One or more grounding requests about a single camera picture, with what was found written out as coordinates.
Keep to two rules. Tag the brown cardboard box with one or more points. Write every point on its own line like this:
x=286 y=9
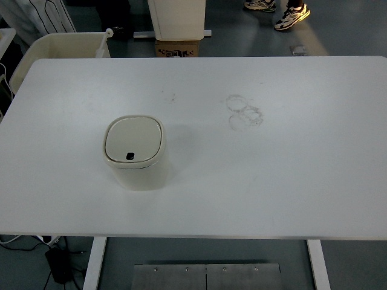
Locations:
x=176 y=48

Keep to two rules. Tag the white plastic scoop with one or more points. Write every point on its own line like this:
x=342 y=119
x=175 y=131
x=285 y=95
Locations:
x=102 y=45

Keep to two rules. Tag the person's black patterned shoe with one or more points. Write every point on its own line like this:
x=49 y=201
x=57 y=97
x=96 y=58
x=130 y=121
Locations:
x=121 y=31

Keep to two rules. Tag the person's leg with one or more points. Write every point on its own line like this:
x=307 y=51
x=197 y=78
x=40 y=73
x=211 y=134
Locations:
x=294 y=3

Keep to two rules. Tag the person's dark legs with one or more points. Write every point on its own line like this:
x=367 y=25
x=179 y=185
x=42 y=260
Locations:
x=115 y=10

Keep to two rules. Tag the white cloth with black lines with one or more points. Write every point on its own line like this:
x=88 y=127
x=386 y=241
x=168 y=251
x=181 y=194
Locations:
x=33 y=15

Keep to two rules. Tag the grey metal base bar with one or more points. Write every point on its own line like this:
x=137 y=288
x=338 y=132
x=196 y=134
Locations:
x=143 y=34

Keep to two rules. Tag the person's white black sneaker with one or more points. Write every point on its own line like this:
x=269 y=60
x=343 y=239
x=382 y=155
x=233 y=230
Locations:
x=291 y=18
x=260 y=5

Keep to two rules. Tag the large cream plastic tub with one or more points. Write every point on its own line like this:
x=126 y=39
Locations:
x=69 y=45

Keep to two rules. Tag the black power adapter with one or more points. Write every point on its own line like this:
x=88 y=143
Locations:
x=57 y=266

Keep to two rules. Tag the metal floor socket plate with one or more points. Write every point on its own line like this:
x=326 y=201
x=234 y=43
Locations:
x=298 y=50

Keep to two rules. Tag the white table leg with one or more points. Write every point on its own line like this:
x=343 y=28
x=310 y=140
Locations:
x=319 y=266
x=94 y=266

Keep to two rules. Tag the grey metal plate with screws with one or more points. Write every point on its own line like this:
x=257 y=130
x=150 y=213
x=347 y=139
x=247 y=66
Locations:
x=181 y=278

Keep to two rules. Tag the white power strip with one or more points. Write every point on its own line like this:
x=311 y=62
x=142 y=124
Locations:
x=50 y=239

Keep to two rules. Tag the white side shelf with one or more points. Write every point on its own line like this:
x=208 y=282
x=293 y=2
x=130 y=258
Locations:
x=6 y=39

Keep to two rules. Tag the cream lidded trash bin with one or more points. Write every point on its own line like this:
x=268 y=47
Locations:
x=136 y=139

